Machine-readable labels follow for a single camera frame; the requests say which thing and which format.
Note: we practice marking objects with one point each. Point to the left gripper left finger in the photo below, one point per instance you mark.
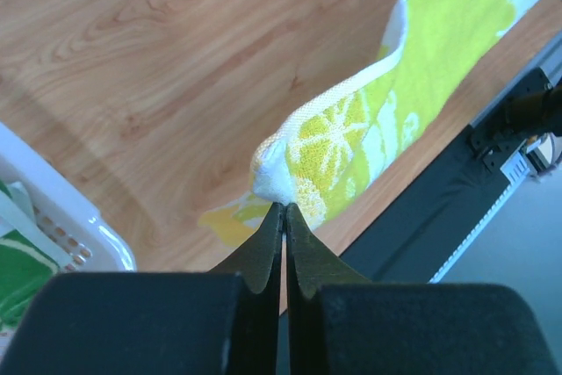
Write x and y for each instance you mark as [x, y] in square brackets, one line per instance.
[223, 321]

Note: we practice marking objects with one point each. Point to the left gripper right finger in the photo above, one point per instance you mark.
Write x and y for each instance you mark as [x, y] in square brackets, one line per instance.
[342, 323]

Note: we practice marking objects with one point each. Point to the lime yellow towel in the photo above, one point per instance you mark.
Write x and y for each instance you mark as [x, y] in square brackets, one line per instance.
[330, 150]

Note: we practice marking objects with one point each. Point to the green dinosaur pattern towel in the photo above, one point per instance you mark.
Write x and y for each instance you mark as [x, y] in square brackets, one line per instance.
[25, 267]

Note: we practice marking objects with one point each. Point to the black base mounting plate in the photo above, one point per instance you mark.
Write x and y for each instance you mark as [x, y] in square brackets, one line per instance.
[414, 236]

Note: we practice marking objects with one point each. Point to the white perforated plastic basket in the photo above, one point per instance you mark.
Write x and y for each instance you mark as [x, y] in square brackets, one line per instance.
[62, 212]

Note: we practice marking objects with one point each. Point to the white slotted cable duct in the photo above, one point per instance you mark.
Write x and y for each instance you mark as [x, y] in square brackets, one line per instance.
[515, 170]

